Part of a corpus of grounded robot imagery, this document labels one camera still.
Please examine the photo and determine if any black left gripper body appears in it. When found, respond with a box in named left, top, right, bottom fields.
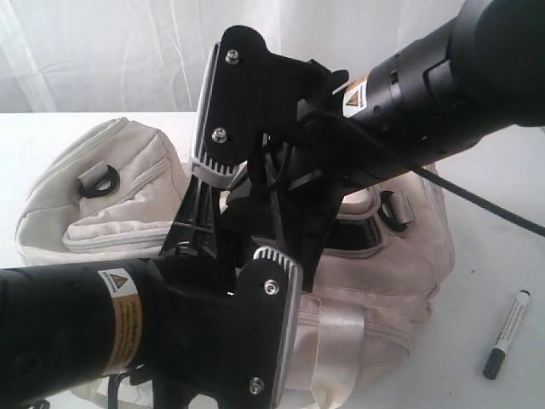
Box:
left=144, top=225, right=256, bottom=409

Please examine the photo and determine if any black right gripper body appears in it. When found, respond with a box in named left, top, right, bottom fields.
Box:
left=246, top=57, right=348, bottom=239

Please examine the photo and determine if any cream fabric duffel bag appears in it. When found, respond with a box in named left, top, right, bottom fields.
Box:
left=15, top=118, right=455, bottom=408

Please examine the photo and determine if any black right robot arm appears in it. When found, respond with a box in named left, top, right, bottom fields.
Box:
left=235, top=1, right=544, bottom=291

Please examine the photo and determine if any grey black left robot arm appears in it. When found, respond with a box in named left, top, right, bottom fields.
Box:
left=1, top=177, right=243, bottom=408

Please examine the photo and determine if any white marker black cap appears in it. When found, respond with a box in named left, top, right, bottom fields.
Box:
left=482, top=290, right=531, bottom=380

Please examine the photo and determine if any white backdrop curtain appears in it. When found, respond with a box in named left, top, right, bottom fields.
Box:
left=1, top=0, right=462, bottom=112

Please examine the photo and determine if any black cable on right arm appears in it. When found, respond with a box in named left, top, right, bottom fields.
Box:
left=297, top=106, right=545, bottom=235

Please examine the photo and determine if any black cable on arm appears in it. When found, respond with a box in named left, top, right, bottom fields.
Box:
left=297, top=106, right=545, bottom=235
left=101, top=361, right=158, bottom=409

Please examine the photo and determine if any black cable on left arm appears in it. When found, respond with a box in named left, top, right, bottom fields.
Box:
left=101, top=361, right=158, bottom=409

